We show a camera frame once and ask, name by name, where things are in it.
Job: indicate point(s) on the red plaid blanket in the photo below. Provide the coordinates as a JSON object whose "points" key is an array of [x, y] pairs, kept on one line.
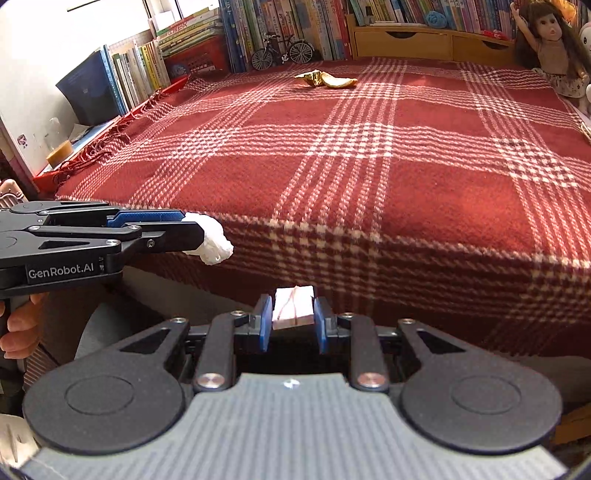
{"points": [[346, 184]]}

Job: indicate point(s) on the miniature black bicycle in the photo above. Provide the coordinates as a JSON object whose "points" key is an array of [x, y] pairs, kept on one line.
{"points": [[281, 53]]}

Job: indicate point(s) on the small gold foil wrapper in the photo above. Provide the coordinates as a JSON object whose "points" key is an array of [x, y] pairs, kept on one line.
{"points": [[309, 77]]}

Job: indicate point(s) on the red plastic crate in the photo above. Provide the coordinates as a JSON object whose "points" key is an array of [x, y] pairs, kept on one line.
{"points": [[198, 57]]}

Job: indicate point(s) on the person's left hand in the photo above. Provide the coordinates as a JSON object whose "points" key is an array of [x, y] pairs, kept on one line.
{"points": [[21, 325]]}

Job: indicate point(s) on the large dark blue book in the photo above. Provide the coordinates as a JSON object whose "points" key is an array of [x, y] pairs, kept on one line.
{"points": [[90, 90]]}

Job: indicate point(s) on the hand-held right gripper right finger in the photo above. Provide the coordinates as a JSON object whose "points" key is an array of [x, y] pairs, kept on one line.
{"points": [[323, 325]]}

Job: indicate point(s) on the pink ribbed object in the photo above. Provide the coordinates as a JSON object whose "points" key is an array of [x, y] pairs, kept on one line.
{"points": [[11, 194]]}

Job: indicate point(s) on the white tissue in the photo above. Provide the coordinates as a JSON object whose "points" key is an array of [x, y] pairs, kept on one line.
{"points": [[212, 242]]}

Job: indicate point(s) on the amber plastic cup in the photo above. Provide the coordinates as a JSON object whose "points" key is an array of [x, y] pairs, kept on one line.
{"points": [[59, 154]]}

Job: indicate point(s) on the wooden drawer organizer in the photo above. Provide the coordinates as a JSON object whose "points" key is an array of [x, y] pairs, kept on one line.
{"points": [[415, 44]]}

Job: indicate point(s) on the long-haired doll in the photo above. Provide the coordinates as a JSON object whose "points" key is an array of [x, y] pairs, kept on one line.
{"points": [[551, 46]]}

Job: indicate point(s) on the stack of flat-lying books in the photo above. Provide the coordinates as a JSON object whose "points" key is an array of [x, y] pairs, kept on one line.
{"points": [[191, 30]]}

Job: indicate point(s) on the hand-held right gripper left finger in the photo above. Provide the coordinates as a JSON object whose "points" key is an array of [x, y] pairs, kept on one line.
{"points": [[264, 325]]}

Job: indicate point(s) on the row of tall upright books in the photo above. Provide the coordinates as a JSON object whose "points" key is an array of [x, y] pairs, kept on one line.
{"points": [[277, 23]]}

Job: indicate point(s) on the small red toy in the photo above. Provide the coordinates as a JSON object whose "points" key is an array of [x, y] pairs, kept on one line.
{"points": [[491, 33]]}

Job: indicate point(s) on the blue yarn ball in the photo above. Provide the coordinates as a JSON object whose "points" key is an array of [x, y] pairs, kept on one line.
{"points": [[436, 18]]}

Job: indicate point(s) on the row of pale thin books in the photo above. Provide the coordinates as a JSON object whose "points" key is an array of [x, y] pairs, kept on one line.
{"points": [[138, 74]]}

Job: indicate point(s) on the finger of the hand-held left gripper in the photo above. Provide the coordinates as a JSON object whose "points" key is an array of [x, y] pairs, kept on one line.
{"points": [[152, 217], [171, 237]]}

